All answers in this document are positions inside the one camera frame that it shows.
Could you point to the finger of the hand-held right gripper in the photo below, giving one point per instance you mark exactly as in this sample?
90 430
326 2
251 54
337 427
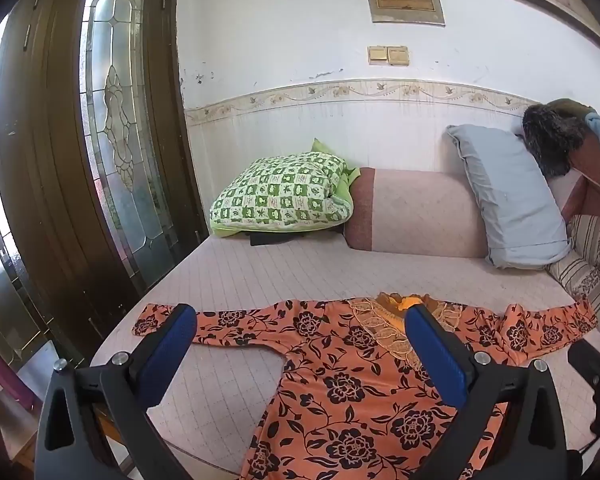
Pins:
587 357

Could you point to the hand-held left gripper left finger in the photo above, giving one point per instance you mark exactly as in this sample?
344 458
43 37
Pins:
170 341

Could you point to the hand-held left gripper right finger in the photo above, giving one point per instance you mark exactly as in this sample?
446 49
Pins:
436 356

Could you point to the orange floral blouse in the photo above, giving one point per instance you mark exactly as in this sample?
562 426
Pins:
350 385

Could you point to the striped cushion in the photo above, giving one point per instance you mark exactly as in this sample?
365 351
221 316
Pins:
587 265

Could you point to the pink quilted bed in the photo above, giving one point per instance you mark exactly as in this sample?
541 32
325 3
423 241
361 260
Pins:
280 272

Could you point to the pink bolster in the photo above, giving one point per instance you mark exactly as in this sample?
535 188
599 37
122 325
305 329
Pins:
415 215

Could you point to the purple container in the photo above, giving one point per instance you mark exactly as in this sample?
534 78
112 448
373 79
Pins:
7 367

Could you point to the reddish patterned cushion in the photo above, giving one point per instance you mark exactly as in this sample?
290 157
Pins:
592 185

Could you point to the light blue pillow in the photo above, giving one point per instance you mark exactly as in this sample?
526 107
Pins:
515 195

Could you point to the green checked pillow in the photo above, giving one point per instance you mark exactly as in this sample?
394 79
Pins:
280 192

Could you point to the wooden door with stained glass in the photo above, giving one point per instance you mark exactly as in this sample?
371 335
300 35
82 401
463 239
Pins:
55 160

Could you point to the dark furry cloth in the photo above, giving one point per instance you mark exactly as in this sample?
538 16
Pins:
550 140

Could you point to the gold light switch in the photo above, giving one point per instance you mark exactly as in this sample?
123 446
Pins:
378 54
398 55

